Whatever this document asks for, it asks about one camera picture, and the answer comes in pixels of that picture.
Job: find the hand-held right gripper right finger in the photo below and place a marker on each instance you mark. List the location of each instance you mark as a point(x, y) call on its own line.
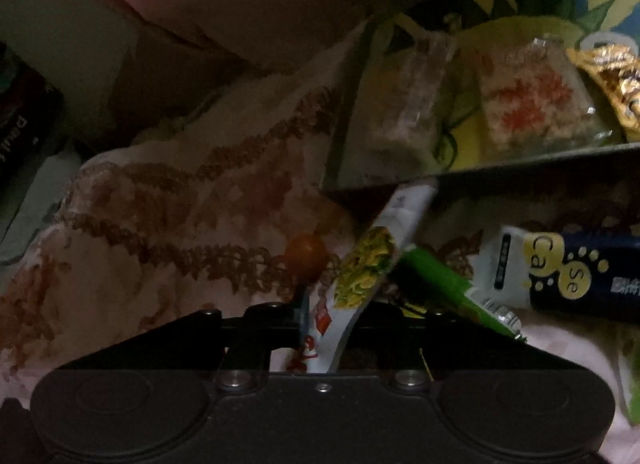
point(390, 346)

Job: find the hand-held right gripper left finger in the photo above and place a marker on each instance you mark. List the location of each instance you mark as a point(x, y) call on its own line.
point(302, 311)

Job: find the white green snack pouch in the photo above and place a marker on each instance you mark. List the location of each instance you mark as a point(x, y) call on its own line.
point(370, 264)

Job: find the clear rice cracker packet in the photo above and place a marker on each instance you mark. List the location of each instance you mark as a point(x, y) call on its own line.
point(410, 104)

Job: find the red print rice cracker packet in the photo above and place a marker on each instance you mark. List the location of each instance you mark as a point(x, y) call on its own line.
point(535, 94)

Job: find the crinkled gold snack wrapper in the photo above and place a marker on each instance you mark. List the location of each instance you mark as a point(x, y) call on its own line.
point(612, 79)

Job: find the cartoon printed yellow blue box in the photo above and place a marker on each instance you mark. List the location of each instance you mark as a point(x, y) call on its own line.
point(505, 9)

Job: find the small orange ball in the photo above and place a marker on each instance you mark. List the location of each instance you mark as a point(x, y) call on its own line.
point(306, 255)

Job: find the green stick packet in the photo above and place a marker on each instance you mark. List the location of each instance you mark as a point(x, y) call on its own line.
point(445, 289)

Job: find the pink floral blanket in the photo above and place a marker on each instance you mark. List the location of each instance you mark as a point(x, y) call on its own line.
point(175, 224)

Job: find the dark blue white tube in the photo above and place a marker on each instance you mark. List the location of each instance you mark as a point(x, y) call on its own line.
point(565, 274)

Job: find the dark printed package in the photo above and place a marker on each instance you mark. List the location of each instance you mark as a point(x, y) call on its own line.
point(22, 129)

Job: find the pale cardboard box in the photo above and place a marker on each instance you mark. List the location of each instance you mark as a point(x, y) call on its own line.
point(65, 34)

